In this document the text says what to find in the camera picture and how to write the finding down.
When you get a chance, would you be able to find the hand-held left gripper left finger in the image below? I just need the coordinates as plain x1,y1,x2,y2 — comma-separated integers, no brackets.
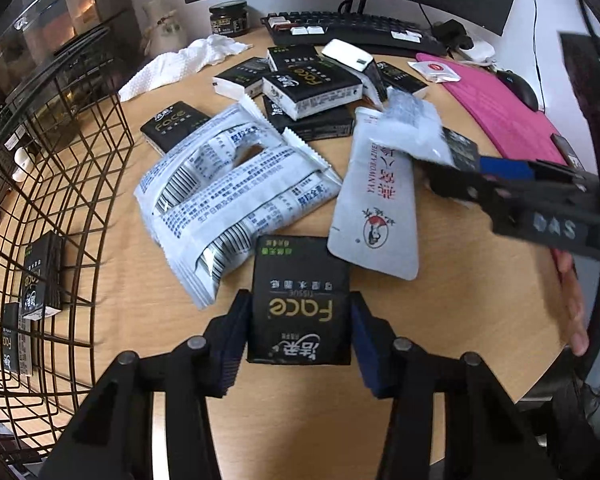
40,289,253,480

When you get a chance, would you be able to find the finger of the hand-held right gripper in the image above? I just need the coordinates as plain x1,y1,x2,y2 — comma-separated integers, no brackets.
477,155,600,193
422,162,531,233

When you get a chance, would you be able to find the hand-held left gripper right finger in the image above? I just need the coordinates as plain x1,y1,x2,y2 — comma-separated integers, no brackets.
349,291,546,480

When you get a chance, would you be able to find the black tissue packet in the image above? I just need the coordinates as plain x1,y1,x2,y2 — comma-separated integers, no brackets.
21,232,66,321
246,235,353,366
442,127,481,173
140,100,211,156
0,302,36,376

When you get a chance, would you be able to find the clear plastic packet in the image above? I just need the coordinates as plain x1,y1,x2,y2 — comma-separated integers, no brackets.
370,87,456,166

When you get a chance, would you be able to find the silver pouch with red print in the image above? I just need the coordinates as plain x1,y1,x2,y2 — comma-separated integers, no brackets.
326,106,421,281

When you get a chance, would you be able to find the black wire basket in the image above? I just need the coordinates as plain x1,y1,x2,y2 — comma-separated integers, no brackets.
0,25,136,466

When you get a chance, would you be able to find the wooden desktop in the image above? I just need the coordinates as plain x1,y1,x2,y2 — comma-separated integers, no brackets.
10,25,586,466

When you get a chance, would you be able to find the person's right hand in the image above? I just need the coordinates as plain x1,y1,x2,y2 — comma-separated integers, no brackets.
552,250,591,358

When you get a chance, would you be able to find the pink mouse mat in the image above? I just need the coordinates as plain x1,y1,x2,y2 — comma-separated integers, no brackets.
415,52,576,166

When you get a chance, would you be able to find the black computer mouse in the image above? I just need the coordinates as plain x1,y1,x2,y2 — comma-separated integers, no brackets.
495,69,540,112

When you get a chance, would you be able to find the white packet with red circle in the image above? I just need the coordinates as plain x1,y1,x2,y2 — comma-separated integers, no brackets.
407,58,462,83

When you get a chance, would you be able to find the white power strip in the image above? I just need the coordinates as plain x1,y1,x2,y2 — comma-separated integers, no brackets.
457,40,496,66

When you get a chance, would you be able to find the black power plug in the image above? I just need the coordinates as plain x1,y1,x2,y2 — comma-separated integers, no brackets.
432,19,473,48

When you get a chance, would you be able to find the small white plastic device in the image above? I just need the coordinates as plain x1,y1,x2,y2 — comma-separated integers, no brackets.
321,38,374,73

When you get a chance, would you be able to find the black keyboard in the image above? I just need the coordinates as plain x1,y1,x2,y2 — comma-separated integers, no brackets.
260,10,448,58

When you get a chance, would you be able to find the pile of black tissue packs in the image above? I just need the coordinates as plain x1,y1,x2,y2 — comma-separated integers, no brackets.
212,44,428,142

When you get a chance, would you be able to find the dark clothing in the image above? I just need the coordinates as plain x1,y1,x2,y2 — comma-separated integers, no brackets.
520,375,600,480

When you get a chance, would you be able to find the black monitor stand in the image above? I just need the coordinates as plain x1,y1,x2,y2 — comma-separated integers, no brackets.
337,0,376,16

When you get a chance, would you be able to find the small white plastic object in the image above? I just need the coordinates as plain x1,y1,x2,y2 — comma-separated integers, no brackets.
10,145,31,181

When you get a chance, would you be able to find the dark glass jar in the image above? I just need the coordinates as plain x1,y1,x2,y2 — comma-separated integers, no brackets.
208,2,249,38

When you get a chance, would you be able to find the white paper towel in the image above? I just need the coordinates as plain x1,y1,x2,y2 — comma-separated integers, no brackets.
118,36,253,103

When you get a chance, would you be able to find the white ceramic vase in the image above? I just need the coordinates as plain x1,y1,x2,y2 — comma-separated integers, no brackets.
142,0,188,56

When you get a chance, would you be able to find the dark acrylic drawer cabinet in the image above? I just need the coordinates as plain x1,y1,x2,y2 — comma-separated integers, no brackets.
0,0,131,106

